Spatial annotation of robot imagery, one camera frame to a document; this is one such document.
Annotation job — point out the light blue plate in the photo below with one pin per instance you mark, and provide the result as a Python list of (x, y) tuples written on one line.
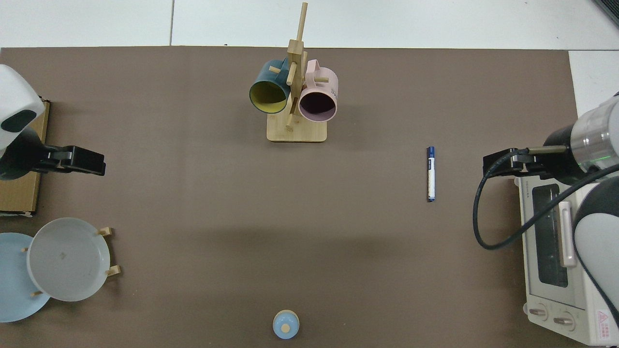
[(12, 280)]

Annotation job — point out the pink mug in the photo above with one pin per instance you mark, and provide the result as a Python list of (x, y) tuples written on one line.
[(312, 87)]

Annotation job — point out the brown table cloth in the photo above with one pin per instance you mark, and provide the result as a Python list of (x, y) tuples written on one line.
[(193, 193)]

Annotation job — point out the wooden plate rack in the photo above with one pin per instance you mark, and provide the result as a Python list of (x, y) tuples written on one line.
[(113, 270)]

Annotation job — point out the small blue round thing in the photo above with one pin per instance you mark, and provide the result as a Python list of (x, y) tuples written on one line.
[(285, 324)]

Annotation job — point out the grey plate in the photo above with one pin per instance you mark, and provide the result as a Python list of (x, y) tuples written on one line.
[(67, 258)]

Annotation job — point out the wooden mug stand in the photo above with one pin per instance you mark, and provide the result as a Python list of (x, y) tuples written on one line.
[(296, 130)]

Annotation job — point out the pale toaster oven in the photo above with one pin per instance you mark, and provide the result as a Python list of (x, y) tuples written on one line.
[(551, 297)]

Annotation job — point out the dark teal mug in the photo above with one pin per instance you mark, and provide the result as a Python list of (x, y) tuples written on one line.
[(261, 79)]

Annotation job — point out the blue and white marker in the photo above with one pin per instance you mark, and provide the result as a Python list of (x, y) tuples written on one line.
[(431, 174)]

